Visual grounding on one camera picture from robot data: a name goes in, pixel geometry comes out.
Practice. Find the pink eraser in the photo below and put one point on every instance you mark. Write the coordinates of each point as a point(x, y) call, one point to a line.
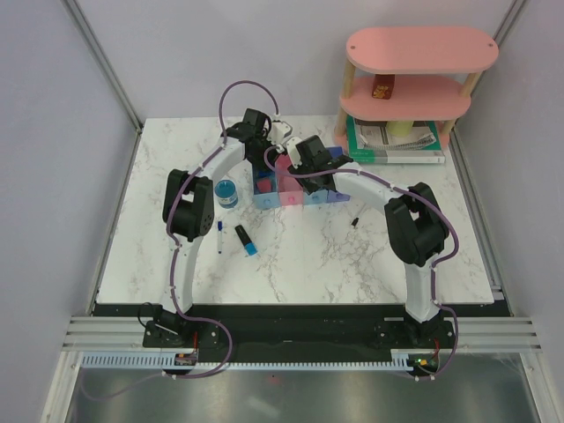
point(264, 185)

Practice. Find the aluminium frame rail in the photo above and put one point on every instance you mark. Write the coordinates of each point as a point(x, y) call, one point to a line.
point(476, 335)

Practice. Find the yellow cup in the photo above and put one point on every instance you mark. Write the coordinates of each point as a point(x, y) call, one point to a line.
point(399, 128)

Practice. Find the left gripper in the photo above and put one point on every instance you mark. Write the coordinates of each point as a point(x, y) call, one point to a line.
point(260, 166)

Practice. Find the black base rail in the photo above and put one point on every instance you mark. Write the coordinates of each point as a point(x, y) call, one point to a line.
point(373, 326)

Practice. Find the blue round tape dispenser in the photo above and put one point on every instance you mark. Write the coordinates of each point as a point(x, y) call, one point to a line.
point(226, 194)

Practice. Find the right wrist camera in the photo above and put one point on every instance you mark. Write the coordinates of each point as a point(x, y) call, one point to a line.
point(292, 151)

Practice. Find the blue black highlighter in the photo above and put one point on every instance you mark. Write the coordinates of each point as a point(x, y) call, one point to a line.
point(248, 245)

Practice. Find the white cable duct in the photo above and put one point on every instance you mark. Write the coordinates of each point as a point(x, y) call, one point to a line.
point(398, 361)

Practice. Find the pink three-tier shelf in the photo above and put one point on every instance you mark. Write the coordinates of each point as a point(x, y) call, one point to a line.
point(436, 70)

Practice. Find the red small box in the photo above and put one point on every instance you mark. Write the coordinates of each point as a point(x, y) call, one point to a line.
point(383, 86)

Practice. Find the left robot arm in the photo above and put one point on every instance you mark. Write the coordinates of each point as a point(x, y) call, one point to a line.
point(188, 209)

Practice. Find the blue white pen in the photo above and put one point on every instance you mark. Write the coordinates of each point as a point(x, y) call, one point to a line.
point(220, 236)

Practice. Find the pink drawer bin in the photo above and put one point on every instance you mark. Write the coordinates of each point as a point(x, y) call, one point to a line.
point(290, 192)

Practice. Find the purple drawer bin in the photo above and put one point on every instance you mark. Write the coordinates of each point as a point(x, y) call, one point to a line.
point(334, 196)

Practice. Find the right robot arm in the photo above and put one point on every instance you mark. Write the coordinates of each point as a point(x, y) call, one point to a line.
point(416, 231)

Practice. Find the green book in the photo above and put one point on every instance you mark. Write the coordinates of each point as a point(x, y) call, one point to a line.
point(373, 143)

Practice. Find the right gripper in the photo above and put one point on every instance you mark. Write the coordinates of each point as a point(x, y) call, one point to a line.
point(309, 188)

